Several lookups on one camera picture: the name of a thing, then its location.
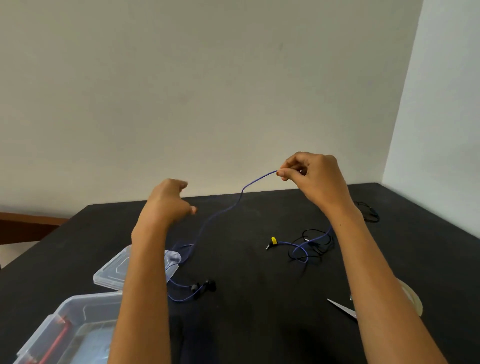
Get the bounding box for person's left hand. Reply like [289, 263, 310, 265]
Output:
[131, 178, 198, 235]

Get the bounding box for person's right hand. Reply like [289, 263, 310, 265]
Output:
[276, 151, 357, 217]

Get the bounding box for black wired earphones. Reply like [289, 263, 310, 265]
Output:
[287, 201, 380, 263]

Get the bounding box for blue wired earphones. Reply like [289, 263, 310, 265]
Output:
[164, 170, 335, 304]

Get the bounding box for clear plastic box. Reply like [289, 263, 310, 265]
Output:
[13, 291, 125, 364]

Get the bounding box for red-handled scissors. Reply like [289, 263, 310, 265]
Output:
[326, 298, 358, 320]

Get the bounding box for clear tape roll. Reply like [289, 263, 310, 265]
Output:
[349, 277, 424, 318]

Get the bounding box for person's right forearm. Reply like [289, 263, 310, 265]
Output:
[322, 204, 449, 364]

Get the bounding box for person's left forearm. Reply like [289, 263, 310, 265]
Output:
[107, 221, 177, 364]

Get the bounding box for clear plastic lid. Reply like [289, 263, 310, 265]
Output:
[92, 244, 183, 293]

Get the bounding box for brown wooden furniture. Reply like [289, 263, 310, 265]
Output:
[0, 212, 70, 247]

